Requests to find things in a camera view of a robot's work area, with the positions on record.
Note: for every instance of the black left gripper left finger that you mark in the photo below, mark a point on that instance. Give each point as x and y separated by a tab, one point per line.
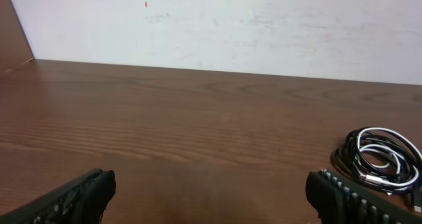
83	200

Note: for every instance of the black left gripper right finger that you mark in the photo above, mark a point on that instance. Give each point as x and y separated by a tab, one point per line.
338	200

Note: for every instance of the cardboard side panel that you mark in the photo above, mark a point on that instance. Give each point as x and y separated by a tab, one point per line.
15	49

